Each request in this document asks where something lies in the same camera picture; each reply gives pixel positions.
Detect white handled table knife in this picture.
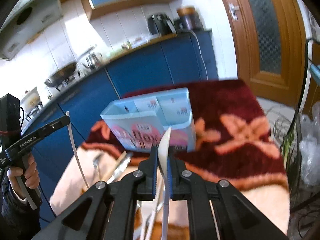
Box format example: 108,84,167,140
158,127,171,240

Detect blue kitchen cabinets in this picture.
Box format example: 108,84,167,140
15,29,220,230

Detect person's left hand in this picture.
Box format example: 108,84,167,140
7,153,40,201

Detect small steel fork left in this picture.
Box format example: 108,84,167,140
93,153,103,176

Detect wooden chopstick left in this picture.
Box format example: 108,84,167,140
101,151,127,184

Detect red and pink blanket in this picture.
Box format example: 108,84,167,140
50,80,290,233

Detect black wok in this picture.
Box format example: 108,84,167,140
44,46,95,88

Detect light blue chopsticks box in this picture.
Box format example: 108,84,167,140
100,88,196,152

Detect steel kettle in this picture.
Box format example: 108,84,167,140
82,53,103,70

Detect clear plastic bags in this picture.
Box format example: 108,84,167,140
299,101,320,186

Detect range hood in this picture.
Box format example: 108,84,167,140
1,0,62,61

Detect black air fryer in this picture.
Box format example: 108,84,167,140
147,13,176,36

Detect wooden door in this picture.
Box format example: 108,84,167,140
222,0,306,107

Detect dark cooker pot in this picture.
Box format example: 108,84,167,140
174,6,203,31

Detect white power cable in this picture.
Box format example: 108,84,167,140
183,29,209,82

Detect black wire rack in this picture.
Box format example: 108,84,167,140
287,37,320,240

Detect door handle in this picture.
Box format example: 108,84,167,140
229,3,240,21

